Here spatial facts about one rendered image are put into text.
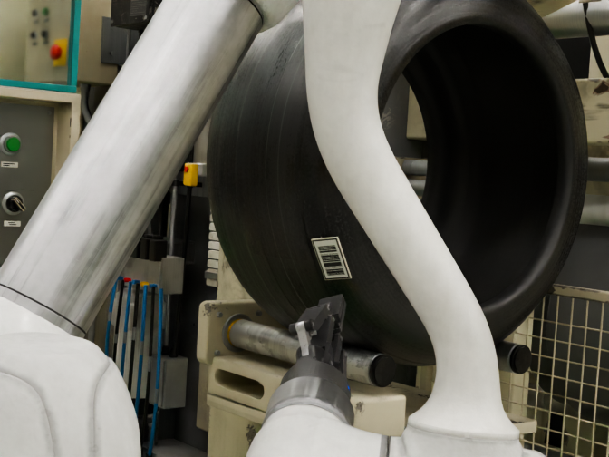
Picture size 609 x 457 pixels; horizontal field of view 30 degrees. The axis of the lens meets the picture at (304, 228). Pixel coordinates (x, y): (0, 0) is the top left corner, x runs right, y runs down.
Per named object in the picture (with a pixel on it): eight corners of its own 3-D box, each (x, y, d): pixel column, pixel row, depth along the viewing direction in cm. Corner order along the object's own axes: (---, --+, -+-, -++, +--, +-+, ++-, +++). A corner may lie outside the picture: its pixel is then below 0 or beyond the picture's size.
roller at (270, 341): (252, 327, 182) (238, 351, 180) (234, 313, 179) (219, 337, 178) (402, 365, 155) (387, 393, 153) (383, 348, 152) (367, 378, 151)
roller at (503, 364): (374, 341, 198) (355, 335, 196) (381, 316, 199) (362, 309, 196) (528, 377, 171) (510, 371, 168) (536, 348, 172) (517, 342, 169)
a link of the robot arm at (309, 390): (277, 489, 113) (285, 453, 119) (363, 470, 111) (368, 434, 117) (246, 414, 110) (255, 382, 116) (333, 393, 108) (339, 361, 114)
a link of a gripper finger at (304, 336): (302, 385, 119) (285, 343, 117) (306, 359, 124) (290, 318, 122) (323, 380, 119) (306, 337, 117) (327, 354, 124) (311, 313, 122)
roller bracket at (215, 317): (195, 362, 178) (198, 300, 178) (382, 349, 203) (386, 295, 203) (207, 365, 176) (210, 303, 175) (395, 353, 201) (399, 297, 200)
